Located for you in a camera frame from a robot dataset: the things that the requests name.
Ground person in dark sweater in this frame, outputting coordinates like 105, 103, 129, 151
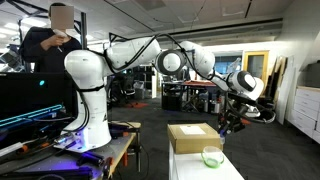
18, 2, 83, 74

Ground operator hand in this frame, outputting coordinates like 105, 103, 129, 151
41, 31, 67, 51

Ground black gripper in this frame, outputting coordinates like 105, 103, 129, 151
217, 110, 250, 136

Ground black computer monitor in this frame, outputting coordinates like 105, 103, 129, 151
0, 71, 79, 125

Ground leaning white boards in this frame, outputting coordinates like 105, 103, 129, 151
271, 55, 296, 126

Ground red floor mat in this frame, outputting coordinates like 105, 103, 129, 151
124, 101, 150, 109

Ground robot workbench with wooden edge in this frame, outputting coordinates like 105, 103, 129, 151
0, 120, 143, 180

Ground small white table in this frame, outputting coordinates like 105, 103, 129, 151
168, 141, 246, 180

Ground clear cup with green base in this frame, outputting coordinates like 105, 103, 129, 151
200, 145, 225, 169

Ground brown cardboard box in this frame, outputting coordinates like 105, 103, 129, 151
167, 123, 224, 155

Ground blue marker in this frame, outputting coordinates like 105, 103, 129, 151
218, 130, 227, 145

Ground yellow door frame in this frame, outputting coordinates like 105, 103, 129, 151
242, 50, 270, 100

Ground blue lit metal rail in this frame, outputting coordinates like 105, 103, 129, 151
0, 104, 64, 129

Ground white handheld controller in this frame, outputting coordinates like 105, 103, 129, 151
53, 28, 70, 53

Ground grey box on cabinet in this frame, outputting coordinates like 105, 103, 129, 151
305, 60, 320, 89

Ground black box on floor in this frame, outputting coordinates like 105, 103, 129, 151
256, 96, 277, 113

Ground black office chair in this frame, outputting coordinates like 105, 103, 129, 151
113, 73, 136, 105

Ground white drawer cabinet wooden top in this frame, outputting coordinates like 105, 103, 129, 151
286, 85, 320, 145

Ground dark office desk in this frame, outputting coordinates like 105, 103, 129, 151
161, 79, 222, 114

